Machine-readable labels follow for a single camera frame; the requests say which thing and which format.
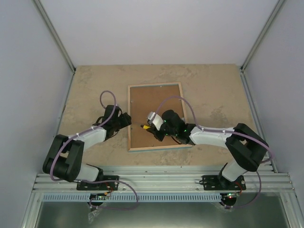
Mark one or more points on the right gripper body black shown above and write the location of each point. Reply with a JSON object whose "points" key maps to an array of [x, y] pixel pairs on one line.
{"points": [[172, 132]]}

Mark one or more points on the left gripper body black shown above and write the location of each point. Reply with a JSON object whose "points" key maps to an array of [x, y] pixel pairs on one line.
{"points": [[125, 122]]}

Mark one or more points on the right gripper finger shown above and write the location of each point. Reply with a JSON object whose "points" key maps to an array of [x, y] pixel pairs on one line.
{"points": [[159, 136], [152, 130]]}

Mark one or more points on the yellow handled screwdriver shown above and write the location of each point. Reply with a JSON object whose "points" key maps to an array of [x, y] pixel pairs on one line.
{"points": [[145, 126]]}

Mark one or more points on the teal wooden picture frame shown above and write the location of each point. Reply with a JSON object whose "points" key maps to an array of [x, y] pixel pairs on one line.
{"points": [[155, 149]]}

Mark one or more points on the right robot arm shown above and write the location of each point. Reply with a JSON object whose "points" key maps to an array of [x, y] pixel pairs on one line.
{"points": [[246, 147]]}

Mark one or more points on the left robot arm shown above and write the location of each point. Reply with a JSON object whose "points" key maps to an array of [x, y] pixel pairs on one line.
{"points": [[64, 158]]}

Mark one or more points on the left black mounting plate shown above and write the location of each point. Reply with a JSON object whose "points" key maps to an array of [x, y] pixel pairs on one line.
{"points": [[110, 184]]}

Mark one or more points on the black mounting plate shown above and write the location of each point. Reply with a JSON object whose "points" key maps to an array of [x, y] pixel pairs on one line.
{"points": [[214, 182], [110, 184]]}

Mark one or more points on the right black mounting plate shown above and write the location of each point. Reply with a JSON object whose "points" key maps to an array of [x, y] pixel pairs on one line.
{"points": [[214, 182]]}

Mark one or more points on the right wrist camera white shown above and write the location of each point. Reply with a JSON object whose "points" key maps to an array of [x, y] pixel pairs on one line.
{"points": [[155, 120]]}

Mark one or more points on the brown frame backing board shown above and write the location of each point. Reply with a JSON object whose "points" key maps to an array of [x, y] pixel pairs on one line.
{"points": [[152, 107]]}

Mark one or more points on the aluminium rail base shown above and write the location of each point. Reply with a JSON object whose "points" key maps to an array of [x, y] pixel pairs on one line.
{"points": [[172, 179]]}

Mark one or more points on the slotted cable duct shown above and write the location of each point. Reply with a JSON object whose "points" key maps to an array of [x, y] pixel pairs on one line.
{"points": [[130, 197]]}

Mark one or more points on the left aluminium corner post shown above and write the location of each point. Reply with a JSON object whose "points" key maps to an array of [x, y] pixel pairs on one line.
{"points": [[44, 15]]}

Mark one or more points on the aluminium corner post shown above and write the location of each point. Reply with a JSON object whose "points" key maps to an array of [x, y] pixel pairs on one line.
{"points": [[265, 29], [44, 15]]}

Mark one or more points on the right aluminium corner post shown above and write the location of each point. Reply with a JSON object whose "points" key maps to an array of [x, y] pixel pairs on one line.
{"points": [[265, 29]]}

